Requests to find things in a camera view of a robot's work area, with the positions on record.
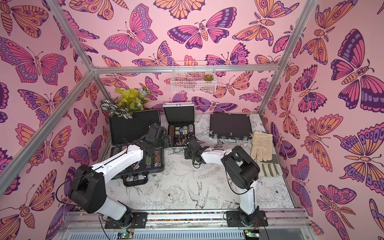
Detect white wire basket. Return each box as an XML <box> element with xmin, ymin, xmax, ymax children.
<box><xmin>170</xmin><ymin>60</ymin><xmax>217</xmax><ymax>94</ymax></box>

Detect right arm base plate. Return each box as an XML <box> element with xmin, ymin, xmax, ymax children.
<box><xmin>223</xmin><ymin>210</ymin><xmax>269</xmax><ymax>227</ymax></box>

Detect small silver poker case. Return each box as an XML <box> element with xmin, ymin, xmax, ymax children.
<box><xmin>163</xmin><ymin>102</ymin><xmax>196</xmax><ymax>155</ymax></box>

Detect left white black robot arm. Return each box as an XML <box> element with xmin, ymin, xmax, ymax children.
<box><xmin>69</xmin><ymin>124</ymin><xmax>167</xmax><ymax>228</ymax></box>

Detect striped leaf plant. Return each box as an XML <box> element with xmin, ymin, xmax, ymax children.
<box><xmin>101</xmin><ymin>100</ymin><xmax>133</xmax><ymax>120</ymax></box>

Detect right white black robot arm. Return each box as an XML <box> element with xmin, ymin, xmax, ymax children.
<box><xmin>184</xmin><ymin>136</ymin><xmax>260</xmax><ymax>216</ymax></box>

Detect large black poker case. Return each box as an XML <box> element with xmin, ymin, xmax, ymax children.
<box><xmin>110</xmin><ymin>110</ymin><xmax>165</xmax><ymax>187</ymax></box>

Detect aluminium front rail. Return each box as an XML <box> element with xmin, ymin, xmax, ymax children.
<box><xmin>57</xmin><ymin>209</ymin><xmax>317</xmax><ymax>240</ymax></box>

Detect green artificial plant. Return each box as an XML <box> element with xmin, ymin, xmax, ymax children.
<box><xmin>115</xmin><ymin>87</ymin><xmax>150</xmax><ymax>112</ymax></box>

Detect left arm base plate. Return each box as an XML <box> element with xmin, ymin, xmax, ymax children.
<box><xmin>105</xmin><ymin>211</ymin><xmax>148</xmax><ymax>229</ymax></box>

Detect black aluminium poker case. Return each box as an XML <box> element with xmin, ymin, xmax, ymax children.
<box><xmin>209</xmin><ymin>113</ymin><xmax>253</xmax><ymax>141</ymax></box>

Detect small green succulent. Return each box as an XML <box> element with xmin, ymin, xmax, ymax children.
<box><xmin>204</xmin><ymin>74</ymin><xmax>214</xmax><ymax>82</ymax></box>

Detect cream work glove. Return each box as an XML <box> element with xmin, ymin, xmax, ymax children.
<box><xmin>251</xmin><ymin>131</ymin><xmax>274</xmax><ymax>162</ymax></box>

